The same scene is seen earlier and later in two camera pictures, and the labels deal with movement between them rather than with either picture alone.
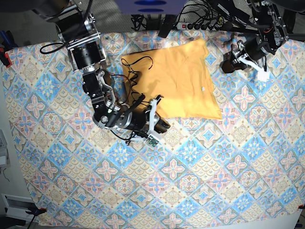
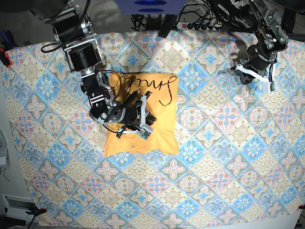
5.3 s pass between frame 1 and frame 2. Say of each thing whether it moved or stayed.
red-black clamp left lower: stayed
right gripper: moved
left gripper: moved
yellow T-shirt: moved
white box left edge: stayed
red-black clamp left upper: stayed
